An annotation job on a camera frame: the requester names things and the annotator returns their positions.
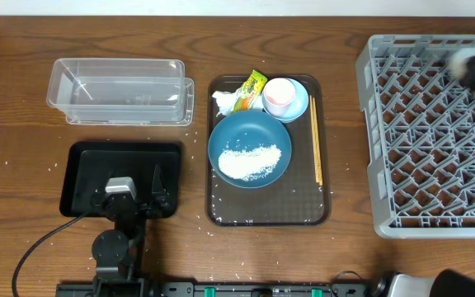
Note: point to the clear plastic bin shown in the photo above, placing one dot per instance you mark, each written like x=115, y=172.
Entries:
x=122, y=92

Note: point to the crumpled white tissue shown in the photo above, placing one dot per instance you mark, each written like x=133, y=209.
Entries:
x=225, y=102

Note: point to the wooden chopstick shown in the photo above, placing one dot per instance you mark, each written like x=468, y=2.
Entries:
x=312, y=133
x=316, y=144

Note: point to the yellow green snack wrapper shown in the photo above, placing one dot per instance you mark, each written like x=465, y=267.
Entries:
x=249, y=91

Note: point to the light blue bowl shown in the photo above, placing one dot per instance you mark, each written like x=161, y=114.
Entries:
x=298, y=106

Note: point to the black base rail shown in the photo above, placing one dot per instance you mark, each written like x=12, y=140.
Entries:
x=186, y=289

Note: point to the pink cup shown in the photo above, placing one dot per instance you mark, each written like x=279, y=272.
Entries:
x=278, y=94

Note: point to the dark blue plate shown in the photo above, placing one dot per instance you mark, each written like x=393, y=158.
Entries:
x=247, y=130

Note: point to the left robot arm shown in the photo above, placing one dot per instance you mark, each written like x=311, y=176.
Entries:
x=116, y=250

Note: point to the grey dishwasher rack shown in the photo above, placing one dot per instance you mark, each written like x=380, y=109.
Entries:
x=421, y=132

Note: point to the white cup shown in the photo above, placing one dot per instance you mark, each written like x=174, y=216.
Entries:
x=458, y=62

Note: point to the brown serving tray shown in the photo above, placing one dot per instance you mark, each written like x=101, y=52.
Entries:
x=295, y=199

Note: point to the white rice pile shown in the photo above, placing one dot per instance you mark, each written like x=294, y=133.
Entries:
x=249, y=165

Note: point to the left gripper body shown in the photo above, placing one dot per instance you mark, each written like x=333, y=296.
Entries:
x=146, y=214

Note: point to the black plastic tray bin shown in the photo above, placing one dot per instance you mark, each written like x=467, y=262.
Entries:
x=91, y=164

